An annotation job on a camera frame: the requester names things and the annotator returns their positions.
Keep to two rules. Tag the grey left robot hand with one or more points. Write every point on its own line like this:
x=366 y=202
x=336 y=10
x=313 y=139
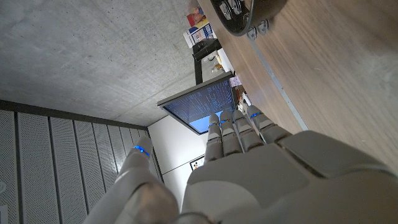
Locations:
x=264 y=180

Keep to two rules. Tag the black half-moon tambourine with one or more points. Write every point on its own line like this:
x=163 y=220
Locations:
x=245 y=21

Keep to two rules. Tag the black computer monitor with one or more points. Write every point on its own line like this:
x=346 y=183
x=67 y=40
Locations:
x=199 y=105

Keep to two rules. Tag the small framed wall sign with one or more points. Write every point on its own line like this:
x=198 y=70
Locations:
x=196 y=163

